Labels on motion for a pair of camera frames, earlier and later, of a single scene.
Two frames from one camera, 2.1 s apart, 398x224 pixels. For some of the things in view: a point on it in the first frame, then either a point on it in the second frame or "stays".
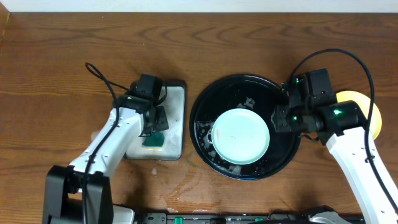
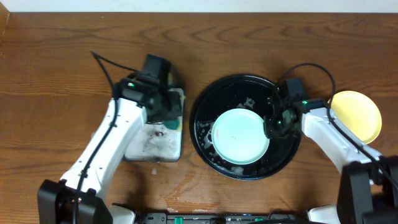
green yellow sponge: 155,140 -> 172,124
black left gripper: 160,119 -> 170,109
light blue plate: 240,136 stays
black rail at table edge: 249,218 stays
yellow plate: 364,103 stays
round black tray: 248,92 stays
